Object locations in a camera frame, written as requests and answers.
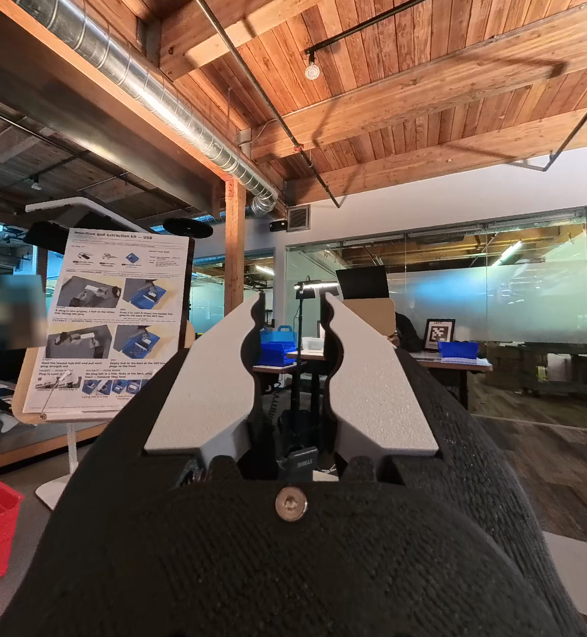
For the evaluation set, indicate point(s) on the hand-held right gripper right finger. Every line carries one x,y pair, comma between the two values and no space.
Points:
378,393

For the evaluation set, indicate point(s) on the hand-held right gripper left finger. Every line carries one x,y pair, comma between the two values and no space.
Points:
214,388

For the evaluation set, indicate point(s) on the black jacket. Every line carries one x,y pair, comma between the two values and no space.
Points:
408,333

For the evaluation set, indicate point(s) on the blue plastic bin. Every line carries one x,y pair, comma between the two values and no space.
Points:
457,351
272,356

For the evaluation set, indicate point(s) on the wooden board panel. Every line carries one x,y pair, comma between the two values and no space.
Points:
368,317

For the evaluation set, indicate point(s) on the clear plastic container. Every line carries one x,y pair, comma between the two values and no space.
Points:
315,343

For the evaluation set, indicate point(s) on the framed black-and-white tag sign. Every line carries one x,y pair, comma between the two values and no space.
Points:
439,335

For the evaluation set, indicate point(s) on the black monitor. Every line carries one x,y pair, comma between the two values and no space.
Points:
362,282

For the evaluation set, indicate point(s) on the wooden pillar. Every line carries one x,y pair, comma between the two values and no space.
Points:
235,249

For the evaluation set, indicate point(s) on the white instruction sheet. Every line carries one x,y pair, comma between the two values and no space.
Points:
119,278

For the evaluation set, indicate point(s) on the black oval lamp head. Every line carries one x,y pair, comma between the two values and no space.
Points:
189,228

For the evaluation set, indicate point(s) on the grey vent grille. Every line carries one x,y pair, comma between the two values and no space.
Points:
298,218

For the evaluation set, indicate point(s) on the printed instruction sheet on stand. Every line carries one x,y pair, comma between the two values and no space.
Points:
22,393

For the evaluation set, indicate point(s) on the ceiling tube light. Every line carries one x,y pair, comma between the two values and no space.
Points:
510,251

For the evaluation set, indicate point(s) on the black ceiling pipe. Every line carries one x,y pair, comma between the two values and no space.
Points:
273,109

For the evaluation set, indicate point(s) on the grey conduit pipe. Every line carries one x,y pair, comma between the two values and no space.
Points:
572,132

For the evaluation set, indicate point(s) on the track spotlight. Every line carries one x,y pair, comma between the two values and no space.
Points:
312,71

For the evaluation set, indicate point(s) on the silver ventilation duct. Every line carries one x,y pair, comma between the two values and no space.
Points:
174,104

